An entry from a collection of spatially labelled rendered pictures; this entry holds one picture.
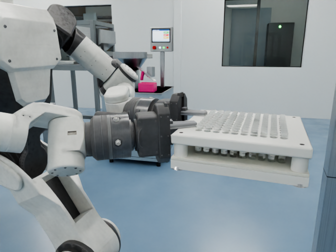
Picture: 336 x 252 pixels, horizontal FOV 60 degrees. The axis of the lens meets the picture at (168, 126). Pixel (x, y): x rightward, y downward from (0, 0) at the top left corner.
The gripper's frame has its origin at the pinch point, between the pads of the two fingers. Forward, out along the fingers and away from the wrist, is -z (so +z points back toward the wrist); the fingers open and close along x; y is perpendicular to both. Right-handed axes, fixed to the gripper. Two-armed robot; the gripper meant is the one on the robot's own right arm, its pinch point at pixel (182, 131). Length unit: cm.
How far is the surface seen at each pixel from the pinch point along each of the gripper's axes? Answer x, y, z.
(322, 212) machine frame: 24.9, -0.9, -37.5
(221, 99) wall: 70, -440, -195
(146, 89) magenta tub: 18, -221, -25
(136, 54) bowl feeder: -15, -242, -19
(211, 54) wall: -11, -448, -177
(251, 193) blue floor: 99, -145, -98
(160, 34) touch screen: -35, -251, -45
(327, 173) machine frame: 14.1, -1.0, -37.7
